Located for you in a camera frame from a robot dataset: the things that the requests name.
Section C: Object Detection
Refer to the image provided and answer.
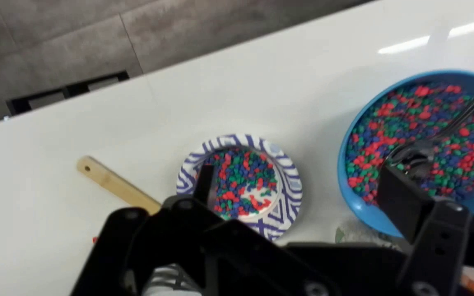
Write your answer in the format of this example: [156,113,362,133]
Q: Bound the colored pebbles in blue bowl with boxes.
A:
[343,80,474,207]

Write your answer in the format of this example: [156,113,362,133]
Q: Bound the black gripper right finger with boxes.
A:
[376,162,474,296]

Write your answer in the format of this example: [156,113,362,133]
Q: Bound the black metal frame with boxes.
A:
[4,69,131,115]

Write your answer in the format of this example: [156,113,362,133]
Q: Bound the white paper plate blue pattern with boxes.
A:
[174,131,304,243]

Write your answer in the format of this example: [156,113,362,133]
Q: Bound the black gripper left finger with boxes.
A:
[70,162,332,296]

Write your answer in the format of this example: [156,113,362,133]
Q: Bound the black wire rack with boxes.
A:
[139,263,202,296]

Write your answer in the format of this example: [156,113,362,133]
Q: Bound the blue bowl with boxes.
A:
[335,67,474,240]

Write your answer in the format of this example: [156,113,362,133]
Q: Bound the wooden slotted spatula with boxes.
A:
[75,154,164,217]

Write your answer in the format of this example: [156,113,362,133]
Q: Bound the colored pebbles in paper plate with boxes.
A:
[205,146,279,220]

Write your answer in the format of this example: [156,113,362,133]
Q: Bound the black spoon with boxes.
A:
[386,70,474,177]

